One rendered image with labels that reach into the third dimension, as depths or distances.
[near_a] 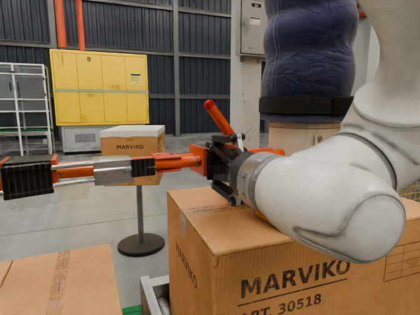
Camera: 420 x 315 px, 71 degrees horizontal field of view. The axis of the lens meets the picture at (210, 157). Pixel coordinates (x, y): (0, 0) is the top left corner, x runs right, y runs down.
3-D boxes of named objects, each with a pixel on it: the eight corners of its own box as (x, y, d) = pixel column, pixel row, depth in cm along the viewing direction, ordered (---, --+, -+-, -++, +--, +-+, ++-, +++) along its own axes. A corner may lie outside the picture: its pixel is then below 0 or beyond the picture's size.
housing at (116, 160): (129, 175, 61) (127, 154, 61) (134, 182, 55) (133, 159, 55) (92, 178, 59) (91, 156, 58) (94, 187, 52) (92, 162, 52)
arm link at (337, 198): (265, 239, 41) (332, 189, 45) (360, 307, 27) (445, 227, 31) (237, 175, 38) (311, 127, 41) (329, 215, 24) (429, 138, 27)
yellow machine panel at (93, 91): (145, 146, 871) (142, 59, 828) (150, 150, 788) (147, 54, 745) (62, 150, 792) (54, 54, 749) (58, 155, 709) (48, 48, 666)
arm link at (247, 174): (252, 224, 40) (232, 209, 45) (304, 214, 44) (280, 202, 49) (254, 158, 39) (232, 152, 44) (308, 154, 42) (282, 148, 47)
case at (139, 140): (159, 185, 215) (157, 130, 208) (102, 186, 213) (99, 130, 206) (165, 168, 274) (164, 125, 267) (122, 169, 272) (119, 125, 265)
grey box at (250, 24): (265, 58, 173) (267, 4, 168) (270, 57, 168) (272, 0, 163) (235, 55, 165) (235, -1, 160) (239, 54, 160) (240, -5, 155)
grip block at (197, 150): (220, 165, 72) (220, 141, 71) (240, 173, 63) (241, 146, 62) (188, 168, 68) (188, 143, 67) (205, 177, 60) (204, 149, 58)
